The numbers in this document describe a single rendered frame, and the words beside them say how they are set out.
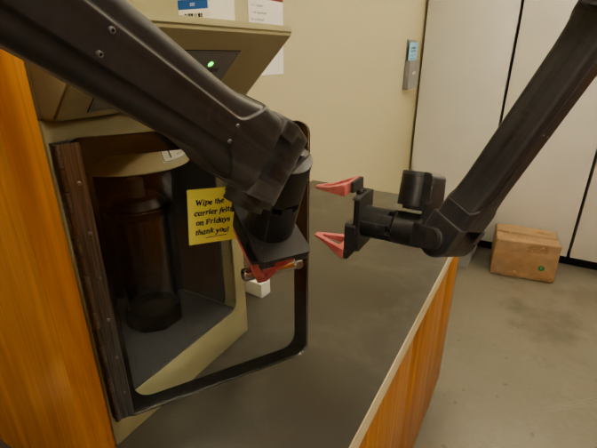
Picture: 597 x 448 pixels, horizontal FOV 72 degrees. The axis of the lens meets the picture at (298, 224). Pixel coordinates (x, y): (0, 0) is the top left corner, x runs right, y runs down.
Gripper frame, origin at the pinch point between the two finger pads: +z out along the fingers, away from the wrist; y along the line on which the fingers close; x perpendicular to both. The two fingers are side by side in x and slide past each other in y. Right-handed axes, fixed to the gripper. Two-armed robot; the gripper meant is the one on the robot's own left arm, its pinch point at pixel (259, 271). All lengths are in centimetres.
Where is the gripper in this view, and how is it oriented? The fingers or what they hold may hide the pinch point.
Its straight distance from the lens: 56.6
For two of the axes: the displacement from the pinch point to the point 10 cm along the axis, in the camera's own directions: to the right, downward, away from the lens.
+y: 4.3, 7.0, -5.7
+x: 8.8, -1.8, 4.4
